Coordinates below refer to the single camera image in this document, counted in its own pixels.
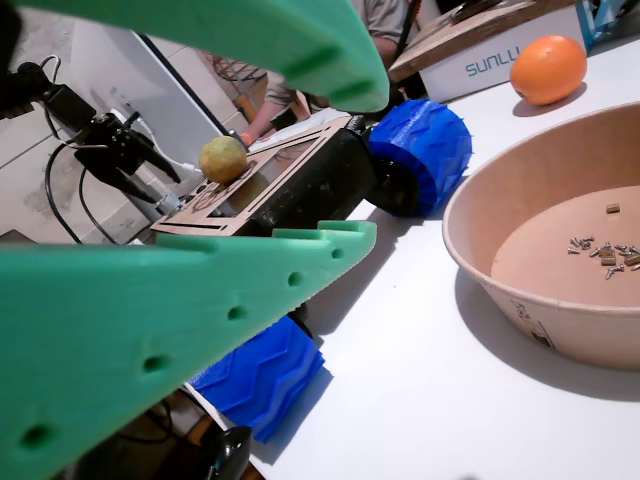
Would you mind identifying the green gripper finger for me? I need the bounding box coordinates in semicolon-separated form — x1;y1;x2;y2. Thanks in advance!
14;0;391;114
0;220;377;480

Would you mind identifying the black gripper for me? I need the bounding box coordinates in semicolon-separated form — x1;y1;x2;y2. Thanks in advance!
74;113;182;205

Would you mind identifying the bare forearm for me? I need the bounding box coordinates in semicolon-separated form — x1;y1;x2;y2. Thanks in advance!
243;84;301;146

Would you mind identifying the yellow round fruit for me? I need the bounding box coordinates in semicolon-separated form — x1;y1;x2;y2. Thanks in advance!
198;135;249;185

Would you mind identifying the person in beige shirt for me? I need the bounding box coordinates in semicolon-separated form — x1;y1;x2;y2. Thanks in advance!
264;0;419;116

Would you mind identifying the wooden top rover body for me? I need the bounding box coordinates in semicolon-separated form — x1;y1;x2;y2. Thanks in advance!
149;113;386;239

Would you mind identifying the black rounded glossy object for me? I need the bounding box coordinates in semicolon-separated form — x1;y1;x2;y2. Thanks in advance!
207;425;254;480

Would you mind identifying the wooden board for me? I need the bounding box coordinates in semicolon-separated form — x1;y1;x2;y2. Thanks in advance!
387;0;586;84

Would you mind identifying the white SUNLU box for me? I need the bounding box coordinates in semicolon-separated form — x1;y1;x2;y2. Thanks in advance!
418;17;594;104

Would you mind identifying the black part on board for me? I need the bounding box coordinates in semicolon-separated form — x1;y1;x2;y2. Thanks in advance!
447;0;534;24

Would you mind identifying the orange fruit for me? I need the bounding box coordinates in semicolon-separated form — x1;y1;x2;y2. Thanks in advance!
509;33;589;106

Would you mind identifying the shiny silver foil bag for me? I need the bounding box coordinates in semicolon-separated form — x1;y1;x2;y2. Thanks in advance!
574;0;640;54

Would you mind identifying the pile of small screws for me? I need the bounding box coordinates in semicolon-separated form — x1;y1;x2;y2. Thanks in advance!
567;235;640;280

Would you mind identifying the brown paper bowl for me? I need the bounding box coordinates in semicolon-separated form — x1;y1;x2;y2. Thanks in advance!
442;101;640;372

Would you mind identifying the white USB cable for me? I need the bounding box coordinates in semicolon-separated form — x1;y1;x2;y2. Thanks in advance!
109;107;201;177

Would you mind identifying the black cable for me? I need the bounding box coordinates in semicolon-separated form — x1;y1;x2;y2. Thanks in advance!
43;142;124;246

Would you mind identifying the white servo wire loop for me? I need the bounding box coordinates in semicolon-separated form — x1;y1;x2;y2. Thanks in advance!
38;53;62;79

